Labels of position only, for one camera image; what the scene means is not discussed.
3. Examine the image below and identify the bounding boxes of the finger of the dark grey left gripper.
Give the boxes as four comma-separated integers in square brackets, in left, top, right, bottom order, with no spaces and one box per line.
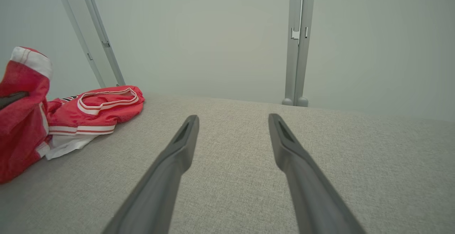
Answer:
[0,92,30,110]

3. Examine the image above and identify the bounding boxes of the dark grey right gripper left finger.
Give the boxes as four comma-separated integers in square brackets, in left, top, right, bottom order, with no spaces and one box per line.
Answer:
[102,115,199,234]

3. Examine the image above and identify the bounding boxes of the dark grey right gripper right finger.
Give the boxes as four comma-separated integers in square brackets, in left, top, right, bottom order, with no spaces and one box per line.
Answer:
[268,113,366,234]

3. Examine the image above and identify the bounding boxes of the red shorts white stripe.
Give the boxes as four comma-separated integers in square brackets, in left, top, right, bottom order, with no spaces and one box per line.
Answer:
[0,47,53,184]

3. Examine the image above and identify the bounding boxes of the red Bulls jersey white sleeves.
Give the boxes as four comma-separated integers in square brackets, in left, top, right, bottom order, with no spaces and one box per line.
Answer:
[45,86,145,160]

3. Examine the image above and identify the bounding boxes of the grey partition post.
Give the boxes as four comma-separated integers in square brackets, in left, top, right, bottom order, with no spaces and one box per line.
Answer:
[53,0,125,88]

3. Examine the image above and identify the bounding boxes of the grey partition post rounded feet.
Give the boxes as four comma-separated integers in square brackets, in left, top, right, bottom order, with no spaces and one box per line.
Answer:
[283,0,317,107]

